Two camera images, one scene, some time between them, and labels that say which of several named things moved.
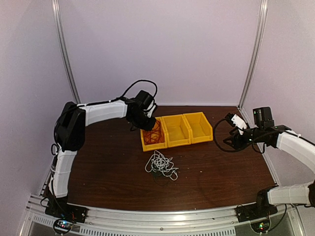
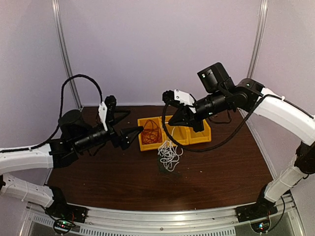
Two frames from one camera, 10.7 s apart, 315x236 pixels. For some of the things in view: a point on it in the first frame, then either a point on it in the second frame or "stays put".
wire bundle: (158, 162) → (170, 153)
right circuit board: (261, 226) stays put
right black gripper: (236, 140) → (185, 118)
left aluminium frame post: (56, 13) stays put
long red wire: (154, 136) stays put
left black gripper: (149, 127) → (119, 140)
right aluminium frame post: (259, 45) stays put
